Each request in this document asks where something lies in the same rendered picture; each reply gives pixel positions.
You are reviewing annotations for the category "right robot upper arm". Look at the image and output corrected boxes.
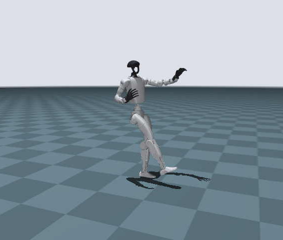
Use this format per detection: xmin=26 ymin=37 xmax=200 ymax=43
xmin=116 ymin=78 xmax=131 ymax=97

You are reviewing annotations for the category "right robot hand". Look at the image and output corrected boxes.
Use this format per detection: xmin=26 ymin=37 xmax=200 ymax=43
xmin=124 ymin=88 xmax=139 ymax=103

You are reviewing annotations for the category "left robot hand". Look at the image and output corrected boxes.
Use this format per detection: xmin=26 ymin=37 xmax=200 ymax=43
xmin=172 ymin=68 xmax=187 ymax=81

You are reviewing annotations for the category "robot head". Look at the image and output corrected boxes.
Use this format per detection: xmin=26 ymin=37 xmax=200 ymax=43
xmin=127 ymin=60 xmax=140 ymax=78

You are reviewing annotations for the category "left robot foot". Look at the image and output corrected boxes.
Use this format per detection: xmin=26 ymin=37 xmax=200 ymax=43
xmin=139 ymin=171 xmax=156 ymax=178

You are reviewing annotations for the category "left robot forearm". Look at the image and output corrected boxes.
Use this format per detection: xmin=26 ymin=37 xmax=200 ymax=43
xmin=162 ymin=78 xmax=178 ymax=86

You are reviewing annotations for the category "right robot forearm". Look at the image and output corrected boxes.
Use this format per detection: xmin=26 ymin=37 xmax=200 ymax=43
xmin=114 ymin=95 xmax=127 ymax=105

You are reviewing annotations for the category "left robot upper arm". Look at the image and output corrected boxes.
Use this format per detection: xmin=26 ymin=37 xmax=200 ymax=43
xmin=143 ymin=77 xmax=164 ymax=87

